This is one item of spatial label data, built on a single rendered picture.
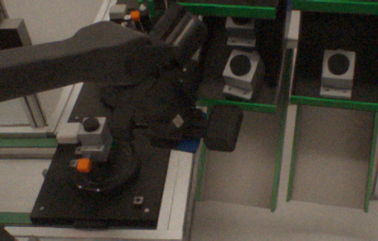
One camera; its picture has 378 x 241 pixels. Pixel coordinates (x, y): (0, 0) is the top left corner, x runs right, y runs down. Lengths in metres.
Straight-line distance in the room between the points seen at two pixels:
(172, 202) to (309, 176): 0.25
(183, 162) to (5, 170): 0.40
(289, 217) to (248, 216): 0.08
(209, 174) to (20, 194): 0.42
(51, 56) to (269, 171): 0.51
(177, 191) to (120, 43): 0.50
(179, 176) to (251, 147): 0.18
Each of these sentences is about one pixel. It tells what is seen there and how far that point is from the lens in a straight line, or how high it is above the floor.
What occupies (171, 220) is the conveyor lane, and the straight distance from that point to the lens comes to 0.97.
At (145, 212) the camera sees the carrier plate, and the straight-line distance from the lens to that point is 0.97.
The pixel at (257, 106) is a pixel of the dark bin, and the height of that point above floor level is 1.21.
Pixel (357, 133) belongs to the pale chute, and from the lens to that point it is 0.93.
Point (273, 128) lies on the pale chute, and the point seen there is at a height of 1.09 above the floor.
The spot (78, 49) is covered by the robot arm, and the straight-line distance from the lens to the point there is 0.54.
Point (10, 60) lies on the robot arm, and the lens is 0.50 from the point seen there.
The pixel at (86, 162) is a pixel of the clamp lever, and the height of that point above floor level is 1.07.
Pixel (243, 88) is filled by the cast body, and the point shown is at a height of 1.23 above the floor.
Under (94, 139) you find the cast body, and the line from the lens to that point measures 0.98.
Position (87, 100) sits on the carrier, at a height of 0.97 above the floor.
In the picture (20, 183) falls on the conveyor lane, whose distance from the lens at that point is 1.18.
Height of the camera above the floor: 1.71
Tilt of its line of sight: 42 degrees down
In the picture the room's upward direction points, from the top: 8 degrees counter-clockwise
